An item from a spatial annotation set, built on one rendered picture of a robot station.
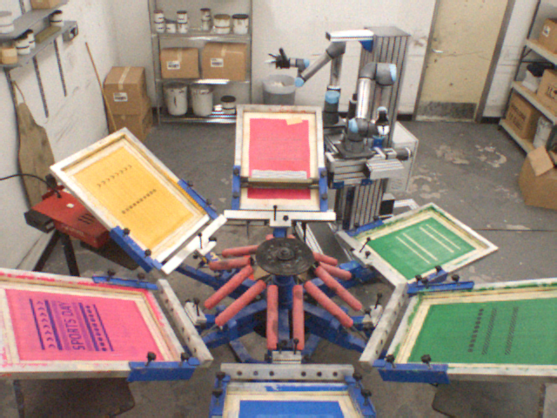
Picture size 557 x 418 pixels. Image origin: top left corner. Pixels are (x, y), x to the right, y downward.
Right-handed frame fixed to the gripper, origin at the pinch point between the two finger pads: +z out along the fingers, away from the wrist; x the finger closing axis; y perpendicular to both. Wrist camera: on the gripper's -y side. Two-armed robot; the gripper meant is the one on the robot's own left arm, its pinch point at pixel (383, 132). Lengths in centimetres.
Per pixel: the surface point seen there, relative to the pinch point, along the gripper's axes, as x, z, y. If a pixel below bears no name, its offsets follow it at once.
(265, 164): 76, -15, 28
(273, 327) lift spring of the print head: 52, 111, 45
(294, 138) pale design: 58, -35, 20
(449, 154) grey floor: -96, -312, 182
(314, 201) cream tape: 43, 2, 47
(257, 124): 84, -40, 11
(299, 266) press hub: 42, 83, 32
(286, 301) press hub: 50, 84, 55
